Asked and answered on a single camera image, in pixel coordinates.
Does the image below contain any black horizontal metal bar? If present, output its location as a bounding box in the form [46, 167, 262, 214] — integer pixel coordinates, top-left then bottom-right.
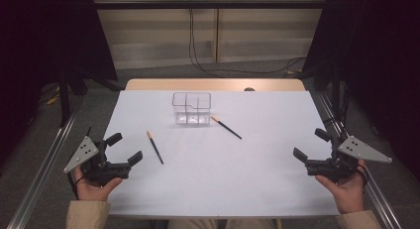
[93, 0, 328, 10]

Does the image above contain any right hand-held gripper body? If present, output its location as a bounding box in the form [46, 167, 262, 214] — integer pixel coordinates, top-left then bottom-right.
[305, 135, 393, 184]

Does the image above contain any white table board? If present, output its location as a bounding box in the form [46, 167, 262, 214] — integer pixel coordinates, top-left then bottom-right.
[104, 89, 341, 219]

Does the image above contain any black wall cable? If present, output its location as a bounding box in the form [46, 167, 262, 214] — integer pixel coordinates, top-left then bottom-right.
[187, 7, 308, 78]

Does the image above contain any clear plastic organizer box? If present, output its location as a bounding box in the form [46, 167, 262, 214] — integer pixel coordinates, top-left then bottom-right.
[171, 91, 212, 126]

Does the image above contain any black pencil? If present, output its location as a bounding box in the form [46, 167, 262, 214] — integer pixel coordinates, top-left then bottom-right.
[146, 130, 165, 166]
[210, 115, 243, 141]

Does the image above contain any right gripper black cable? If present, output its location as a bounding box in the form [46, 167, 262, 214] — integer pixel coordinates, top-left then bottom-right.
[358, 164, 369, 187]

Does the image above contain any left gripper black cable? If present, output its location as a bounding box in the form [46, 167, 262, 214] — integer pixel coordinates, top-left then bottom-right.
[67, 172, 80, 200]

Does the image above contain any black metal stand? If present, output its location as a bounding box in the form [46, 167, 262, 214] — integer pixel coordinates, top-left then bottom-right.
[57, 66, 72, 128]
[331, 63, 341, 124]

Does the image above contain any aluminium floor rail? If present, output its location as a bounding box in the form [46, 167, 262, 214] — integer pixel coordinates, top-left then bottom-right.
[318, 91, 402, 229]
[6, 96, 85, 229]

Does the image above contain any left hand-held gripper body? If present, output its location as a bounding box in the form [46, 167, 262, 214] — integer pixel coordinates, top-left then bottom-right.
[62, 135, 132, 187]

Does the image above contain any person's right hand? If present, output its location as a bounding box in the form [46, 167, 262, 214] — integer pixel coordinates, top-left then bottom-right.
[315, 159, 368, 215]

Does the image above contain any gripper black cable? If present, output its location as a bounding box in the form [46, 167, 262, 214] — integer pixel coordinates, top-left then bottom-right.
[67, 172, 80, 200]
[358, 164, 369, 187]

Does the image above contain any black curtain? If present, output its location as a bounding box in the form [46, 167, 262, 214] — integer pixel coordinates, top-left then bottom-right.
[0, 0, 118, 168]
[301, 0, 420, 180]

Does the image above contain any person's left hand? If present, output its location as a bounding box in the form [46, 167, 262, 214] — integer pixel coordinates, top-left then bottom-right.
[73, 166, 124, 202]

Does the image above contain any wooden table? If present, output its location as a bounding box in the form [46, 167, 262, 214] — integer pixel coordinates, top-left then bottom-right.
[124, 77, 306, 92]

